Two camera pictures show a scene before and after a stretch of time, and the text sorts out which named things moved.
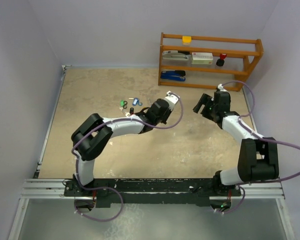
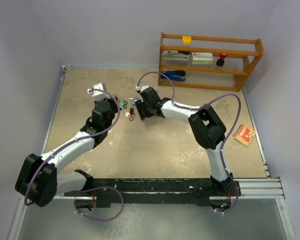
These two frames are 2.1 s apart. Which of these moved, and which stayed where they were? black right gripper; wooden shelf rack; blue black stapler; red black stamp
Moved: black right gripper
Stayed: wooden shelf rack; blue black stapler; red black stamp
